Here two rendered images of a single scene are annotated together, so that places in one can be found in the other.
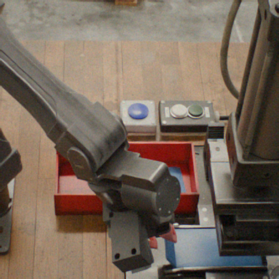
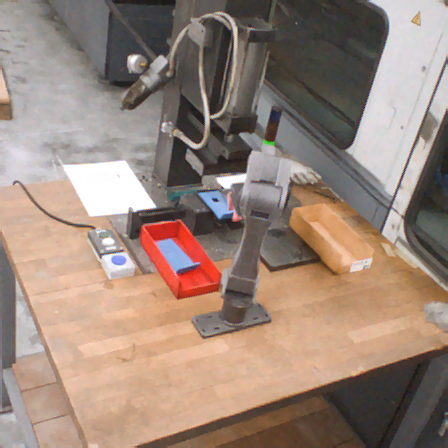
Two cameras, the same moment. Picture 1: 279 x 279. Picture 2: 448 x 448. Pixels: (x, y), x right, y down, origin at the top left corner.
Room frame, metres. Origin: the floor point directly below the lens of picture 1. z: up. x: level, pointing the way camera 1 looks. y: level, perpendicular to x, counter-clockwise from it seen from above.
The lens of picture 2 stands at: (1.41, 1.26, 1.95)
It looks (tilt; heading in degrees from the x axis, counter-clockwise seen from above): 33 degrees down; 242
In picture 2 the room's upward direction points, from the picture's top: 12 degrees clockwise
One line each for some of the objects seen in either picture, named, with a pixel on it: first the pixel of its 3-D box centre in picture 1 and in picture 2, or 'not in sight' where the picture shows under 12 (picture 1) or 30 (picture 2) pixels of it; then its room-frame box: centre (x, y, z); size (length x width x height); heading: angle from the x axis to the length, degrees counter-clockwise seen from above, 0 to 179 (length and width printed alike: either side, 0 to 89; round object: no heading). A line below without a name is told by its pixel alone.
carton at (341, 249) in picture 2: not in sight; (330, 238); (0.34, 0.01, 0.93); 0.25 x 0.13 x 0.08; 96
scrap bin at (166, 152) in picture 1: (125, 177); (178, 257); (0.83, 0.02, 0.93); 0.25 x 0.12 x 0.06; 96
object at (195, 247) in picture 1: (212, 243); (221, 202); (0.66, -0.12, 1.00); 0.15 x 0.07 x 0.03; 96
